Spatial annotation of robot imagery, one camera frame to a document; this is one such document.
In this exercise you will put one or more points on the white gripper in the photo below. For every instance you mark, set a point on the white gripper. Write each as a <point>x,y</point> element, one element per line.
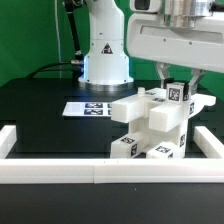
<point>200,48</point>

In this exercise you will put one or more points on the white chair back frame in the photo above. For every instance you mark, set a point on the white chair back frame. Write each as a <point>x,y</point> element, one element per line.
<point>162,115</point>

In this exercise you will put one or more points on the white chair seat plate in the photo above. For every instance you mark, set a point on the white chair seat plate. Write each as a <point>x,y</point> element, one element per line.
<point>177,135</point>

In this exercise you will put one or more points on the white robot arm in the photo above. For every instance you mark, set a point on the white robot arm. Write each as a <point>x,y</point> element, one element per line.
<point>106,64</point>

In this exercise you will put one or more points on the white marker sheet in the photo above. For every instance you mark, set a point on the white marker sheet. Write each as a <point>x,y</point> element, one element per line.
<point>89,109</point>

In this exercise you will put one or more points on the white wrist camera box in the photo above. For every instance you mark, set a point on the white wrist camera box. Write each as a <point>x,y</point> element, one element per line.
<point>148,6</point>

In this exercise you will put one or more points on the black camera stand pole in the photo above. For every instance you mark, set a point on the black camera stand pole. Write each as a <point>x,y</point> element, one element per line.
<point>70,7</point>

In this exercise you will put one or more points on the white U-shaped fence frame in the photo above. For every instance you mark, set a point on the white U-shaped fence frame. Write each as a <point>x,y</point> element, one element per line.
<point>47,171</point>

